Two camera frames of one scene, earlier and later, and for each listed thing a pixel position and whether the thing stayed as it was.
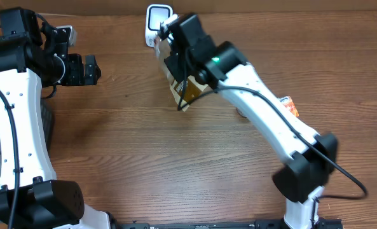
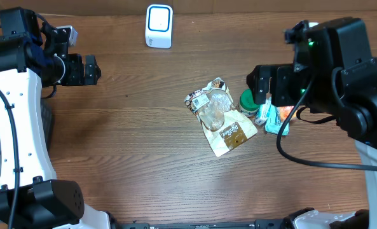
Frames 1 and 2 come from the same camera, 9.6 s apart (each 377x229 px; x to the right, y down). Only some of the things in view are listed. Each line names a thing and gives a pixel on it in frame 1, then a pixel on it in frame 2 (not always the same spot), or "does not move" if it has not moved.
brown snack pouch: [184, 91] -> [225, 127]
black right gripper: [175, 67] -> [280, 88]
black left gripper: [78, 78] does not move
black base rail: [322, 223] does not move
